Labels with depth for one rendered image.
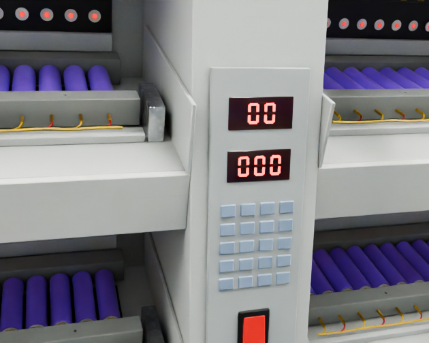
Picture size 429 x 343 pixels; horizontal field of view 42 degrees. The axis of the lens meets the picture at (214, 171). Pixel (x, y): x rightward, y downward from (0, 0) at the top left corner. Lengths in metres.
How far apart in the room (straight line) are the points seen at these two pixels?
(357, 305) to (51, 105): 0.33
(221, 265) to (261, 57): 0.14
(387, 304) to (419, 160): 0.17
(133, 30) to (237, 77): 0.21
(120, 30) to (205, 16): 0.20
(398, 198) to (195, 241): 0.17
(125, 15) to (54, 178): 0.24
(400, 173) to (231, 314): 0.17
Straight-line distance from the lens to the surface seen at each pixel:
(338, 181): 0.42
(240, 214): 0.39
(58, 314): 0.51
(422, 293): 0.59
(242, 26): 0.37
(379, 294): 0.57
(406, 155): 0.46
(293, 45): 0.39
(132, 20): 0.56
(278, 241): 0.40
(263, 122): 0.38
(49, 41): 0.53
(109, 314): 0.50
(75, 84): 0.46
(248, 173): 0.38
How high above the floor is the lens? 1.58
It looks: 13 degrees down
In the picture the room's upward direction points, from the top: 1 degrees clockwise
